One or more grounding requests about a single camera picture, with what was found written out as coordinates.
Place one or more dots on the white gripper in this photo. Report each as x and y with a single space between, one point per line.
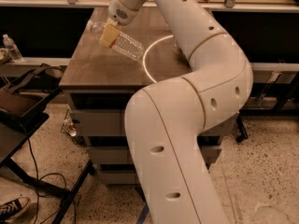
125 14

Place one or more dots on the clear plastic water bottle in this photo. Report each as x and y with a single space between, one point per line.
125 44

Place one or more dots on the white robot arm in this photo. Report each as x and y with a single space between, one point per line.
171 170

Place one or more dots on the small background water bottle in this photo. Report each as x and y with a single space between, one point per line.
12 49

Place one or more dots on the grey three-drawer cabinet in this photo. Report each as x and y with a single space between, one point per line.
99 78

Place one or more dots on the tall silver metal can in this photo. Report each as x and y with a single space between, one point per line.
176 47

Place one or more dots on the black chair with bag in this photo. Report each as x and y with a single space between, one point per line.
21 115

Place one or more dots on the bottom grey drawer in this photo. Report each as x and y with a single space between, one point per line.
119 177

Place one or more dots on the black caster leg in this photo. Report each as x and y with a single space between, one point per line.
243 133

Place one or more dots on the black white sneaker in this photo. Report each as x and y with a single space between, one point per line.
14 208

